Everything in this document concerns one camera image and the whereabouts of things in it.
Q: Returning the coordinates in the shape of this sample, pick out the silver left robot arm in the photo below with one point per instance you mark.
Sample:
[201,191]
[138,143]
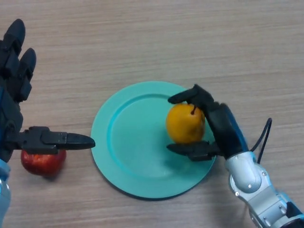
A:
[4,194]

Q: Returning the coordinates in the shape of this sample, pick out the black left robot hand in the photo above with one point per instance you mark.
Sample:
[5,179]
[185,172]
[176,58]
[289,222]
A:
[9,107]

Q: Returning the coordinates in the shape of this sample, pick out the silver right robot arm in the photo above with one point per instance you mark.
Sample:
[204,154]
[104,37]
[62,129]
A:
[251,175]

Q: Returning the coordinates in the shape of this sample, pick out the green round plate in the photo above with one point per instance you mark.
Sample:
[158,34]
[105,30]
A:
[137,154]

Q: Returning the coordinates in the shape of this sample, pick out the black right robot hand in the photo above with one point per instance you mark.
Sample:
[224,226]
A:
[223,126]

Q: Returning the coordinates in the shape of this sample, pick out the red apple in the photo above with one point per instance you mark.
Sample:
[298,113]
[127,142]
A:
[42,164]

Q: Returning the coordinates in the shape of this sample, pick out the yellow pear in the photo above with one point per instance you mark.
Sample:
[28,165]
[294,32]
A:
[184,123]

